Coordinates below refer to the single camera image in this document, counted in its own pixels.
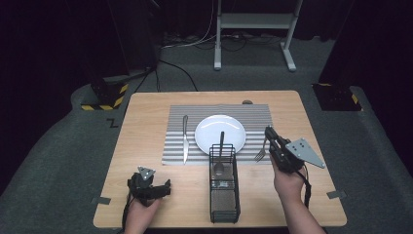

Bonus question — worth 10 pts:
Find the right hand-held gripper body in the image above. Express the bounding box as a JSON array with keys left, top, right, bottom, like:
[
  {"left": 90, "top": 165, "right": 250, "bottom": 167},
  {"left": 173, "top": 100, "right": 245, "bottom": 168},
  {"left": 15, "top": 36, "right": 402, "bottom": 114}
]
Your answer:
[{"left": 268, "top": 137, "right": 326, "bottom": 175}]

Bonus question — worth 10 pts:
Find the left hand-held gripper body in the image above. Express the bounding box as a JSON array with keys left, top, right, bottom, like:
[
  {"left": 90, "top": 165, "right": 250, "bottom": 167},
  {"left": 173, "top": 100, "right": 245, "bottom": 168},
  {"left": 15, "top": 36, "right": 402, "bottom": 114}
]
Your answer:
[{"left": 127, "top": 166, "right": 164, "bottom": 208}]

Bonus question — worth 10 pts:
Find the silver fork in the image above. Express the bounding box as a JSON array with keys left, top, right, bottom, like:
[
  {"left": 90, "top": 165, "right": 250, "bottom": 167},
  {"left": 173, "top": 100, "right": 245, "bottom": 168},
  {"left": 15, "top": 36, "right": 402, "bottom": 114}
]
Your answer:
[{"left": 253, "top": 137, "right": 269, "bottom": 164}]

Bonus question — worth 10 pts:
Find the silver table knife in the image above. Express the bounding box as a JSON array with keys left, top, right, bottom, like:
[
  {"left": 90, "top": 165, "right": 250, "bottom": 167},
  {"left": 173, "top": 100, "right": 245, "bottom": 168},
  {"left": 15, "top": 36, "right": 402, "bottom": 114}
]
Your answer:
[{"left": 181, "top": 114, "right": 190, "bottom": 165}]

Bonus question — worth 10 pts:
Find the black wire basket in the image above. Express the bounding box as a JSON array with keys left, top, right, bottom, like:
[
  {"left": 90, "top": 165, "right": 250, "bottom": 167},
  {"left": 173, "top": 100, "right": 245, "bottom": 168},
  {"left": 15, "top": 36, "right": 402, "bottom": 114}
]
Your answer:
[{"left": 208, "top": 143, "right": 242, "bottom": 224}]

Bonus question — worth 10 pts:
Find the person's left hand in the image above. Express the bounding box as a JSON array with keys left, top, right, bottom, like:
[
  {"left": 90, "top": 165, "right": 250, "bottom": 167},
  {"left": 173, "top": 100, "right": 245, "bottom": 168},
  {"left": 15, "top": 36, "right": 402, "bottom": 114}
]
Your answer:
[{"left": 125, "top": 194, "right": 162, "bottom": 220}]

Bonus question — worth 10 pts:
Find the person's right hand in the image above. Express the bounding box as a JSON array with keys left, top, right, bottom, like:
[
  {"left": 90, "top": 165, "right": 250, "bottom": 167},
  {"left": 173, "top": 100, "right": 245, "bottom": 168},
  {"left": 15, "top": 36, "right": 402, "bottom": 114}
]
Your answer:
[{"left": 271, "top": 155, "right": 308, "bottom": 204}]

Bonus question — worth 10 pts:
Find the grey white striped placemat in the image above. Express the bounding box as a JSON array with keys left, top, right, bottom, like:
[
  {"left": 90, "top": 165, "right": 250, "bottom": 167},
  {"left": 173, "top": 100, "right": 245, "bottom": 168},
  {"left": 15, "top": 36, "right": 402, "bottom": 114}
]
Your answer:
[{"left": 161, "top": 103, "right": 274, "bottom": 166}]

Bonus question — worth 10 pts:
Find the grey tape piece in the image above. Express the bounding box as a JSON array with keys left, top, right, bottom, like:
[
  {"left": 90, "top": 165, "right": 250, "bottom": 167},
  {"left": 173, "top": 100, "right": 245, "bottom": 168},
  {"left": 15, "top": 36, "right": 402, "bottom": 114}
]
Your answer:
[
  {"left": 92, "top": 196, "right": 112, "bottom": 206},
  {"left": 326, "top": 189, "right": 348, "bottom": 200}
]

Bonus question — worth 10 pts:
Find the white round plate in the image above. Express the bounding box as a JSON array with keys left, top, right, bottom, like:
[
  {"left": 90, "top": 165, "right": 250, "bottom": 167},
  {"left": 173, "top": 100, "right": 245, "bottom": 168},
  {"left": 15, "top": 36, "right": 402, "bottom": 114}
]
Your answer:
[{"left": 194, "top": 114, "right": 247, "bottom": 156}]

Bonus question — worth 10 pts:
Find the black yellow striped base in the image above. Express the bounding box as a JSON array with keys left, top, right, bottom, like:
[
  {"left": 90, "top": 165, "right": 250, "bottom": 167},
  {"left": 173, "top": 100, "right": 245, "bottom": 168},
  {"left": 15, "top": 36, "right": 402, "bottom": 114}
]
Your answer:
[
  {"left": 312, "top": 82, "right": 363, "bottom": 112},
  {"left": 80, "top": 82, "right": 130, "bottom": 111}
]

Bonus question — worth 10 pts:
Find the white metal stand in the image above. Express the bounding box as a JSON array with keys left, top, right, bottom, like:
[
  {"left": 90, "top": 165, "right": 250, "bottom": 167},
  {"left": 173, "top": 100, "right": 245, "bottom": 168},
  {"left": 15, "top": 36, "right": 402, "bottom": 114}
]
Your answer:
[{"left": 213, "top": 0, "right": 305, "bottom": 72}]

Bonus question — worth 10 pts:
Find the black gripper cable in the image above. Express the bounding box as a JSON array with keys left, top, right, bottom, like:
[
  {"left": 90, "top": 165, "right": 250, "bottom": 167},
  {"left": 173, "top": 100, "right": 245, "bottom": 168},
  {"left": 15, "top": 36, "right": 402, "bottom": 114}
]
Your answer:
[
  {"left": 121, "top": 194, "right": 134, "bottom": 231},
  {"left": 294, "top": 170, "right": 313, "bottom": 210}
]

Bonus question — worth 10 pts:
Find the black floor cable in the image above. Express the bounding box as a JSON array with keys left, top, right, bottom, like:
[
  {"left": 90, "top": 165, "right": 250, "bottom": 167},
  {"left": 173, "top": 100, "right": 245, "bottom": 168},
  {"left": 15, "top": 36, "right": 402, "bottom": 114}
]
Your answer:
[{"left": 159, "top": 58, "right": 199, "bottom": 93}]

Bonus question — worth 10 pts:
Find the white floor cable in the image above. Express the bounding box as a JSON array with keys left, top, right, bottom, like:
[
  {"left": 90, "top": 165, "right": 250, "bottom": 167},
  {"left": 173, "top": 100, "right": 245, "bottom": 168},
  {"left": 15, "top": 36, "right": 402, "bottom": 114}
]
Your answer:
[{"left": 161, "top": 0, "right": 218, "bottom": 51}]

